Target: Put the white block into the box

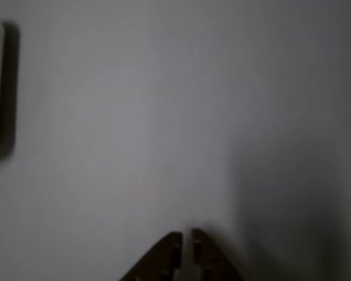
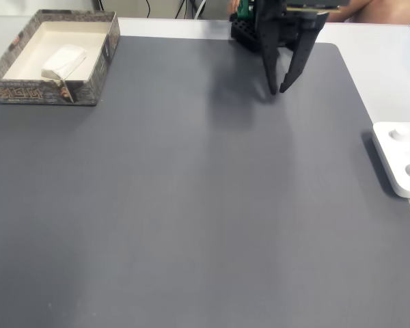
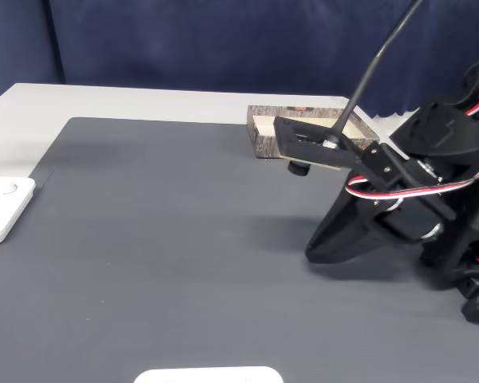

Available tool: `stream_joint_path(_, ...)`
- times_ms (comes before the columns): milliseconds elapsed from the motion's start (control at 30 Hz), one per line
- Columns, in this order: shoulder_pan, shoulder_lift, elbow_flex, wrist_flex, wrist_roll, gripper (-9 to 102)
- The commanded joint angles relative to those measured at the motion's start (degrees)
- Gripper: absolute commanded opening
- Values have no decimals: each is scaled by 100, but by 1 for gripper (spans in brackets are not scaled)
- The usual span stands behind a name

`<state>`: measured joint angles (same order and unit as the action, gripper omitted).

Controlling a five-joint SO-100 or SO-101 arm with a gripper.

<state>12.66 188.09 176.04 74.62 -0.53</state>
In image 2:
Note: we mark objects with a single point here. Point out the white block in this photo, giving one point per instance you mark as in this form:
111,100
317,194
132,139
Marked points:
63,63

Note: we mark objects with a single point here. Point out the patterned cardboard box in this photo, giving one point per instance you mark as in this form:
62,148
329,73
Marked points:
30,94

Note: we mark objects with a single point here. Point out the person's hand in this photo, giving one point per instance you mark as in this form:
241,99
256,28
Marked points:
233,7

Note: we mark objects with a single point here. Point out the green clamp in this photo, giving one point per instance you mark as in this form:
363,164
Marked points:
245,8

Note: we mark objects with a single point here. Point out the grey table mat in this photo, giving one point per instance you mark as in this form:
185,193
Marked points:
205,205

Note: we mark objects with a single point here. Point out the white camera stand base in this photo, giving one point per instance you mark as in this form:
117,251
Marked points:
403,160

